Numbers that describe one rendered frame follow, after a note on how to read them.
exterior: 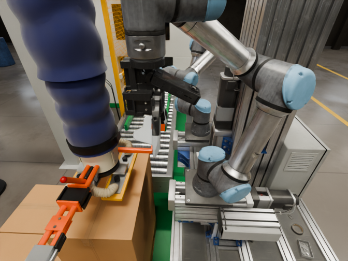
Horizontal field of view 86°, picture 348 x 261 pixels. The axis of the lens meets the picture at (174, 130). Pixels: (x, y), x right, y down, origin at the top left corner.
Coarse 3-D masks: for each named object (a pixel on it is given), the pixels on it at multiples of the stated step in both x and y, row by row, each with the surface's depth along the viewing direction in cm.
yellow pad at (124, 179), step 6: (120, 156) 108; (126, 156) 104; (132, 156) 108; (132, 162) 104; (132, 168) 101; (114, 174) 97; (126, 174) 97; (114, 180) 92; (120, 180) 93; (126, 180) 94; (120, 186) 90; (126, 186) 92; (120, 192) 87; (102, 198) 86; (108, 198) 86; (114, 198) 85; (120, 198) 85
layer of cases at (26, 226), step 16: (32, 192) 151; (48, 192) 151; (32, 208) 139; (48, 208) 139; (16, 224) 129; (32, 224) 129; (0, 240) 120; (16, 240) 120; (32, 240) 120; (0, 256) 112; (16, 256) 112; (144, 256) 122
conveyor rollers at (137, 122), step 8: (136, 120) 247; (168, 120) 245; (128, 128) 233; (136, 128) 232; (168, 128) 230; (128, 136) 217; (168, 136) 215; (136, 144) 202; (144, 144) 201; (168, 144) 201; (152, 152) 194; (160, 152) 193; (152, 168) 172; (160, 168) 172
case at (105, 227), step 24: (144, 168) 118; (144, 192) 114; (96, 216) 91; (120, 216) 91; (144, 216) 115; (48, 240) 85; (72, 240) 84; (96, 240) 83; (120, 240) 83; (144, 240) 117
